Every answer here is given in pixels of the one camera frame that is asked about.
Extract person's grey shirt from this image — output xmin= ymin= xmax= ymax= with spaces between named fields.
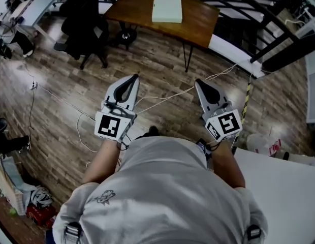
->
xmin=52 ymin=135 xmax=269 ymax=244

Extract black waist device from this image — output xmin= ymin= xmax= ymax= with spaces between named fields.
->
xmin=196 ymin=138 xmax=213 ymax=157

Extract white cable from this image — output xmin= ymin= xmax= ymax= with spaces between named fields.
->
xmin=136 ymin=64 xmax=238 ymax=114

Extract yellow black striped strip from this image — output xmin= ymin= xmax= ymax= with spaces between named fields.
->
xmin=240 ymin=82 xmax=251 ymax=124

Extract white table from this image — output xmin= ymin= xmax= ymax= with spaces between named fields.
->
xmin=10 ymin=0 xmax=74 ymax=45
xmin=232 ymin=147 xmax=315 ymax=244

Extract grey harness strap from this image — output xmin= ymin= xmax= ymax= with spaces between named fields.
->
xmin=65 ymin=222 xmax=83 ymax=244
xmin=245 ymin=224 xmax=265 ymax=244

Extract black metal railing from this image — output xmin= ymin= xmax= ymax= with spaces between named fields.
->
xmin=88 ymin=0 xmax=315 ymax=73

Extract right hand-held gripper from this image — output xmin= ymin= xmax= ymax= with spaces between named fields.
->
xmin=195 ymin=79 xmax=243 ymax=143

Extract pale green box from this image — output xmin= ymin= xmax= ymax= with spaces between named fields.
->
xmin=151 ymin=0 xmax=183 ymax=24

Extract white ledge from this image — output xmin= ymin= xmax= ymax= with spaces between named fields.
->
xmin=209 ymin=33 xmax=265 ymax=78

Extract person's left forearm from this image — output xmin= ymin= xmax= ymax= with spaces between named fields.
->
xmin=82 ymin=138 xmax=122 ymax=185

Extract white cabinet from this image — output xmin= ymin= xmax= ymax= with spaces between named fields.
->
xmin=304 ymin=52 xmax=315 ymax=124

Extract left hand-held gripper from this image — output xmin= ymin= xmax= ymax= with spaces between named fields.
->
xmin=94 ymin=74 xmax=141 ymax=142

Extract white cardboard box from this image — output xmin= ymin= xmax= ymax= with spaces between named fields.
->
xmin=283 ymin=151 xmax=315 ymax=167

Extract red box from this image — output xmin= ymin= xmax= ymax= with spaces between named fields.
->
xmin=26 ymin=204 xmax=56 ymax=228

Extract clear plastic bag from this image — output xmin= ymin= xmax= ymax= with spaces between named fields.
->
xmin=246 ymin=133 xmax=281 ymax=157

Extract black office chair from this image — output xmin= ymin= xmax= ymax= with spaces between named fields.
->
xmin=54 ymin=0 xmax=110 ymax=70

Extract person's right forearm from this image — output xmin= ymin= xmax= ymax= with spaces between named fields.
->
xmin=209 ymin=142 xmax=246 ymax=189

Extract person's black trousers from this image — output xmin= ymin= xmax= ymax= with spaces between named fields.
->
xmin=136 ymin=126 xmax=161 ymax=140

